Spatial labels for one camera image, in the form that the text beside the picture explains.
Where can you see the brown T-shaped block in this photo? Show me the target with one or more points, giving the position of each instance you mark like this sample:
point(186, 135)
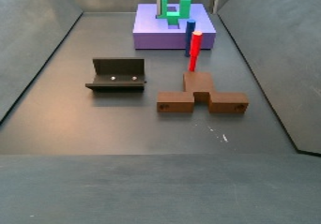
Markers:
point(199, 91)

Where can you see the green U-shaped block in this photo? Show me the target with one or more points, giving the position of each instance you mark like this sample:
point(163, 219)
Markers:
point(173, 14)

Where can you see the blue peg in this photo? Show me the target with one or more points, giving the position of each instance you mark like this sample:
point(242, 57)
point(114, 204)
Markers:
point(190, 27)

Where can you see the purple square base block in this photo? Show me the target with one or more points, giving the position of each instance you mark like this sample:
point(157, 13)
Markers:
point(153, 34)

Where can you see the red peg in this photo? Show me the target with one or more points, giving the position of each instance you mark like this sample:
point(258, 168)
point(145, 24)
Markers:
point(194, 48)

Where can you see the black angle bracket fixture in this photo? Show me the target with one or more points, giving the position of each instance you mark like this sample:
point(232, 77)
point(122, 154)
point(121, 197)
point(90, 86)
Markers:
point(118, 74)

